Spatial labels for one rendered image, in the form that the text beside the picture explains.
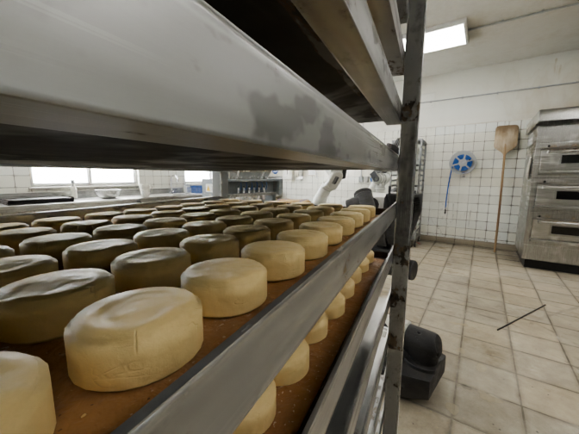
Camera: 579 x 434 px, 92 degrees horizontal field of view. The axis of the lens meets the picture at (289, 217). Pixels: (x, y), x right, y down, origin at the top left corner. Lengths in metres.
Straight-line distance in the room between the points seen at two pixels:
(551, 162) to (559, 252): 1.15
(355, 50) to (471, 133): 5.60
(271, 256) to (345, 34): 0.17
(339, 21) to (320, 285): 0.17
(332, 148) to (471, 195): 5.65
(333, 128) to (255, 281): 0.10
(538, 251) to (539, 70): 2.75
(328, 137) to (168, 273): 0.13
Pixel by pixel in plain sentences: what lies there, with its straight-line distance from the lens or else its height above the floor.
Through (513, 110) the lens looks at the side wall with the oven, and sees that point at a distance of 5.89.
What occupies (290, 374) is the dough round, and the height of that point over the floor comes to 1.05.
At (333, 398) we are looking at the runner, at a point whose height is 1.05.
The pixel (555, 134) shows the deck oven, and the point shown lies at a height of 1.73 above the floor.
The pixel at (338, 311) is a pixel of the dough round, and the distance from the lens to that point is 0.34.
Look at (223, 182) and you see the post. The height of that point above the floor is 1.19.
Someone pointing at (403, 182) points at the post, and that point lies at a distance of 0.57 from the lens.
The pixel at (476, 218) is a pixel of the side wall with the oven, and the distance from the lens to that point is 5.83.
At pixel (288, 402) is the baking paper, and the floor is 1.04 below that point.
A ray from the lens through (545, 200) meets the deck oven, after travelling 4.81.
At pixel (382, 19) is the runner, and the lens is 0.43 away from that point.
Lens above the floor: 1.21
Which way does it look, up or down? 8 degrees down
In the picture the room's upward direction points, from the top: straight up
